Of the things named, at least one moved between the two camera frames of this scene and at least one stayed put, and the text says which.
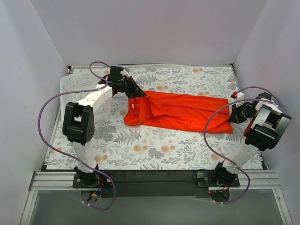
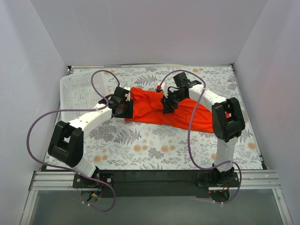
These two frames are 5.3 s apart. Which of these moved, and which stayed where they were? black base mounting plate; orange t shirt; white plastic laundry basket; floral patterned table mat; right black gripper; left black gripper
Moved: right black gripper; left black gripper; orange t shirt
Stayed: black base mounting plate; floral patterned table mat; white plastic laundry basket
